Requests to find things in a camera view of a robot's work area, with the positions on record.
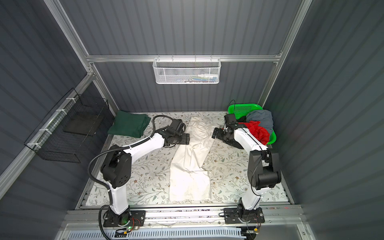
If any white printed t shirt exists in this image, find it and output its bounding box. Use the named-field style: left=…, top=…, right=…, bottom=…
left=169, top=117, right=219, bottom=202

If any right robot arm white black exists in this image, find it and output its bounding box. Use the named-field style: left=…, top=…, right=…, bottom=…
left=212, top=125, right=282, bottom=215

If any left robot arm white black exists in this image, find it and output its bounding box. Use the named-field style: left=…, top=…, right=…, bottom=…
left=101, top=131, right=190, bottom=216

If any green plastic laundry basket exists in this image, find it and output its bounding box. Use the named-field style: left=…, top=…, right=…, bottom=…
left=228, top=104, right=277, bottom=145

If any red t shirt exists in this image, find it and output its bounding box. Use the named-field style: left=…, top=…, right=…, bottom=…
left=241, top=121, right=270, bottom=145

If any floral patterned table mat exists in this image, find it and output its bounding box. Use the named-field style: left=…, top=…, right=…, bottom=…
left=86, top=111, right=289, bottom=207

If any folded dark green t shirt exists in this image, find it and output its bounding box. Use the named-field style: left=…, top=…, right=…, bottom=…
left=108, top=111, right=151, bottom=138

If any grey blue t shirt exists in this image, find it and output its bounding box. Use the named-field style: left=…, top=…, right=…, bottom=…
left=246, top=110, right=274, bottom=134

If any white bottle in basket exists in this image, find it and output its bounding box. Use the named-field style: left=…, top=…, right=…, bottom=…
left=198, top=74, right=219, bottom=81

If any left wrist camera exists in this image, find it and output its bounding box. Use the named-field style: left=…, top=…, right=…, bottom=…
left=168, top=119, right=186, bottom=135

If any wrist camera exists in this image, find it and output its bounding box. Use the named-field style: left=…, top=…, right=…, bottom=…
left=224, top=114, right=238, bottom=129
left=168, top=119, right=186, bottom=135

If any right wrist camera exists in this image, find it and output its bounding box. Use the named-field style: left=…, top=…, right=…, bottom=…
left=224, top=114, right=238, bottom=129

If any white wire mesh basket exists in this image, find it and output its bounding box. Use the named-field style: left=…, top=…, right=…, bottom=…
left=153, top=60, right=222, bottom=85

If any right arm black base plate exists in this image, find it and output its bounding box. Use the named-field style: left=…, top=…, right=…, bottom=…
left=224, top=208, right=265, bottom=225

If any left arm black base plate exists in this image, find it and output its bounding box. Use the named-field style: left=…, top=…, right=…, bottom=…
left=102, top=210, right=146, bottom=228

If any black wire mesh basket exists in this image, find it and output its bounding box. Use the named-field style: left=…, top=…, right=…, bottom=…
left=24, top=91, right=114, bottom=164

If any black corrugated cable conduit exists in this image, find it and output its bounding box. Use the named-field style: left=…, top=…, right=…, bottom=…
left=87, top=114, right=175, bottom=240

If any aluminium mounting rail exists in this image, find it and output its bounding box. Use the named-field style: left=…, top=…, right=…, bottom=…
left=61, top=204, right=307, bottom=232

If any white slotted cable duct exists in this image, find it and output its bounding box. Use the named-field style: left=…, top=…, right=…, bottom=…
left=67, top=227, right=247, bottom=240

